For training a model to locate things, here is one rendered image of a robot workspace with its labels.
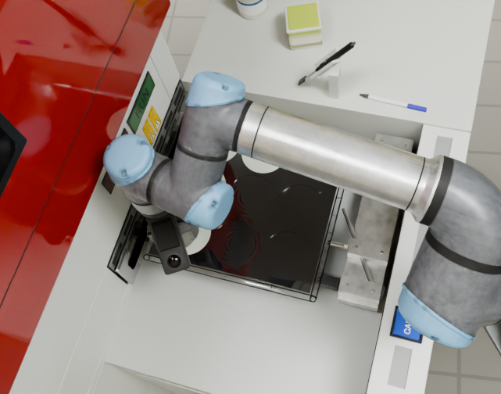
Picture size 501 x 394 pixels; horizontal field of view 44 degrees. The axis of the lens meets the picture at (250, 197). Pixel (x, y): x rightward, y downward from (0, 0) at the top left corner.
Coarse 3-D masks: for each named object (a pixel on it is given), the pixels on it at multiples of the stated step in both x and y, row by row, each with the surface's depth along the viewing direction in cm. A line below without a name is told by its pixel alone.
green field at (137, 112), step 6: (150, 78) 121; (144, 84) 119; (150, 84) 122; (144, 90) 120; (150, 90) 122; (144, 96) 120; (138, 102) 118; (144, 102) 121; (138, 108) 119; (144, 108) 121; (132, 114) 117; (138, 114) 119; (132, 120) 117; (138, 120) 120; (132, 126) 118
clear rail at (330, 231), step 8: (336, 200) 127; (336, 208) 127; (336, 216) 126; (328, 224) 126; (328, 232) 125; (328, 240) 124; (328, 248) 124; (320, 256) 123; (320, 264) 122; (320, 272) 122; (320, 280) 121; (312, 288) 121; (312, 296) 120
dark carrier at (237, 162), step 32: (256, 192) 131; (288, 192) 130; (320, 192) 129; (224, 224) 129; (256, 224) 128; (288, 224) 127; (320, 224) 126; (192, 256) 127; (224, 256) 126; (256, 256) 125; (288, 256) 124
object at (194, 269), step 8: (144, 256) 128; (152, 256) 128; (192, 272) 126; (200, 272) 125; (208, 272) 125; (216, 272) 125; (224, 280) 124; (232, 280) 124; (240, 280) 123; (248, 280) 123; (264, 288) 122; (272, 288) 122; (280, 288) 121; (296, 296) 120; (304, 296) 120
